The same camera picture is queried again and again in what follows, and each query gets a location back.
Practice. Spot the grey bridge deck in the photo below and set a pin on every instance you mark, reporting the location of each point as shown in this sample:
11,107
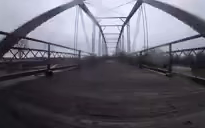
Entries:
103,96

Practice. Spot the dark metal railing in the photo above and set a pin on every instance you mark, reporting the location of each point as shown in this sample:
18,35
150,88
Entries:
49,56
170,56

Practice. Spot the raised deck edge kerb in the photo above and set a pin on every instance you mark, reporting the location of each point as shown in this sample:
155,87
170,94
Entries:
196,79
26,73

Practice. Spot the row of dark trees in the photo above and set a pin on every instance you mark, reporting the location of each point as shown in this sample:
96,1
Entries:
200,63

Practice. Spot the steel truss bridge frame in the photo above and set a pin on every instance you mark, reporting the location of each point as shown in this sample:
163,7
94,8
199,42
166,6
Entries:
26,26

